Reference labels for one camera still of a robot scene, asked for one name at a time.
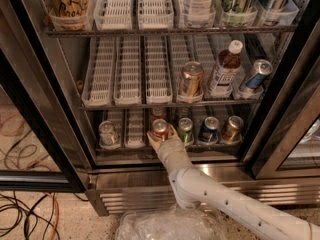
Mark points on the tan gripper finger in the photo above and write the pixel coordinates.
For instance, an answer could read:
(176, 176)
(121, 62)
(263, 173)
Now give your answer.
(154, 141)
(172, 133)

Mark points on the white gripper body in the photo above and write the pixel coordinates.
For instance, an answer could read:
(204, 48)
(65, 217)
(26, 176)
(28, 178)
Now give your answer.
(169, 148)

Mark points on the red coke can front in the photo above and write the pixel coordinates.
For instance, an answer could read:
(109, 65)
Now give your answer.
(160, 129)

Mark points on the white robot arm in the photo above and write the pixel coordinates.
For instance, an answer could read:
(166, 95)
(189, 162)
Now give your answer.
(192, 187)

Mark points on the green can front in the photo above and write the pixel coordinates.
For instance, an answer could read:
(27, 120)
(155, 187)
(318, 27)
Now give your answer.
(185, 130)

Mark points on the green can behind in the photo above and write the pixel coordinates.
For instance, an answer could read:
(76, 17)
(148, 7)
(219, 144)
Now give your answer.
(182, 112)

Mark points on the red can behind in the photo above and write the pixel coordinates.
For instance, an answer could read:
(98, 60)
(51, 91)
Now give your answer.
(158, 113)

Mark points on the white tray bottom shelf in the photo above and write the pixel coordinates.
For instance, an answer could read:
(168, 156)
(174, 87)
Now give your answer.
(134, 134)

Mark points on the white tray shelf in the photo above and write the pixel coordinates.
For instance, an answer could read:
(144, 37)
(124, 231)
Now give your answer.
(98, 82)
(158, 77)
(127, 85)
(113, 14)
(155, 14)
(134, 134)

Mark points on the blue pepsi can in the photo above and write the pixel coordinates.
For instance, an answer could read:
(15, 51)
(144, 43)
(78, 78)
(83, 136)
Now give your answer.
(208, 133)

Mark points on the silver can bottom left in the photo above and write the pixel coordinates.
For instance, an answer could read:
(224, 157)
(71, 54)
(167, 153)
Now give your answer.
(108, 134)

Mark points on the gold can middle shelf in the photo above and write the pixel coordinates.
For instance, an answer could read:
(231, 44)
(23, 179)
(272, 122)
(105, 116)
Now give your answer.
(191, 79)

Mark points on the brown bottom shelf can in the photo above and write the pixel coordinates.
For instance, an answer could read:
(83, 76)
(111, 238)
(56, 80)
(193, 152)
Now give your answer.
(231, 131)

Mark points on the stainless steel fridge cabinet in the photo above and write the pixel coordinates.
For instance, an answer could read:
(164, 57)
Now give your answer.
(122, 179)

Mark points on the blue silver slim can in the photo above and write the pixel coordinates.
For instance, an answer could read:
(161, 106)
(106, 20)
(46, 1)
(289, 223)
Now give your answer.
(261, 69)

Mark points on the right glass fridge door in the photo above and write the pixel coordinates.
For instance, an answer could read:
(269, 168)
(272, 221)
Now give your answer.
(289, 109)

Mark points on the glass fridge door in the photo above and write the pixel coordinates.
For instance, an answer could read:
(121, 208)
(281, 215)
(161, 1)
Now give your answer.
(50, 153)
(289, 109)

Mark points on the left glass fridge door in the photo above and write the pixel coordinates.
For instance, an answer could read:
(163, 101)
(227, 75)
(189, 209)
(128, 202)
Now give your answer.
(50, 153)

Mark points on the white tray top shelf right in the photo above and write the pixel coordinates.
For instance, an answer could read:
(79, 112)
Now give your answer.
(155, 14)

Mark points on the white bottle top shelf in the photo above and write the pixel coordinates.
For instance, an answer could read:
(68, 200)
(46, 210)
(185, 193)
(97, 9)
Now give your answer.
(198, 13)

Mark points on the green can top shelf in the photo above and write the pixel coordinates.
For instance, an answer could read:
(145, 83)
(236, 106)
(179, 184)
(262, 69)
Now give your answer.
(237, 13)

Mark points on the white tray top shelf left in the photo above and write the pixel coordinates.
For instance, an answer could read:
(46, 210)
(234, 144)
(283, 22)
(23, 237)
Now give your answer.
(113, 14)

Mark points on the tan can top left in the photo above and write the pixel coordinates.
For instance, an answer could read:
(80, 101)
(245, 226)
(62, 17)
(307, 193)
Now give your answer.
(69, 14)

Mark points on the clear crumpled plastic bag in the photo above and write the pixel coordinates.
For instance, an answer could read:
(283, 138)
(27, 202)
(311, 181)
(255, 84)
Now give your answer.
(173, 223)

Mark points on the tea bottle white cap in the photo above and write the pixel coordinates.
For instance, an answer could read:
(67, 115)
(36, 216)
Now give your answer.
(227, 64)

